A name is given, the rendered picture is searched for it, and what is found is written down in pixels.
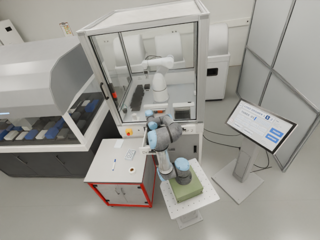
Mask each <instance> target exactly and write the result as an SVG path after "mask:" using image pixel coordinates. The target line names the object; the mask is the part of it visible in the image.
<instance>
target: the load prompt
mask: <svg viewBox="0 0 320 240"><path fill-rule="evenodd" d="M242 108H243V109H245V110H247V111H249V112H251V113H253V114H255V115H257V116H259V117H261V118H263V119H265V120H267V121H269V122H271V123H273V122H274V120H275V119H276V118H275V117H273V116H271V115H269V114H266V113H264V112H262V111H260V110H258V109H256V108H254V107H252V106H250V105H248V104H246V103H245V104H244V106H243V107H242Z"/></svg>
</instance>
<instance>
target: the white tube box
mask: <svg viewBox="0 0 320 240"><path fill-rule="evenodd" d="M132 151H134V152H132ZM128 153H129V155H128ZM135 153H136V150H132V149H128V151H127V153H126V155H125V157H124V159H125V160H131V161H132V160H133V157H134V155H135Z"/></svg>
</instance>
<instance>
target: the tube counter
mask: <svg viewBox="0 0 320 240"><path fill-rule="evenodd" d="M250 119H252V120H254V121H255V122H257V123H259V124H261V125H263V126H265V127H266V128H269V127H270V126H271V124H270V123H268V122H266V121H264V120H262V119H260V118H258V117H256V116H254V115H253V114H252V115H251V116H250Z"/></svg>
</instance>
